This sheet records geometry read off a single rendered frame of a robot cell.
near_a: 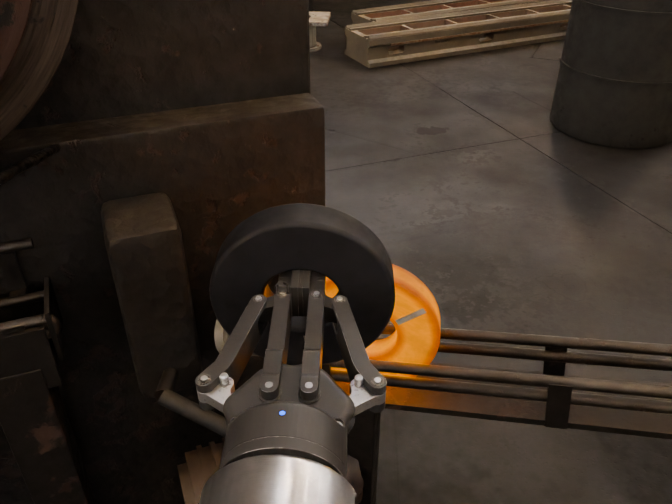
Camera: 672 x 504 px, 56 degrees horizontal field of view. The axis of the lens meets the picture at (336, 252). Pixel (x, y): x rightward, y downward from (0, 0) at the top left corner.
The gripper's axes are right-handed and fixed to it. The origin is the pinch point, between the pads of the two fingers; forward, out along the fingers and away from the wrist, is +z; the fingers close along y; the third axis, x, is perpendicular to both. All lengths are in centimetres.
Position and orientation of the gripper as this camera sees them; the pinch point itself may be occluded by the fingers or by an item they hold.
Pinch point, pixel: (303, 275)
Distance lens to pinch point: 52.6
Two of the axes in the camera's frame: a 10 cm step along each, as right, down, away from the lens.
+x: 0.0, -8.1, -5.8
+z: 0.2, -5.8, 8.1
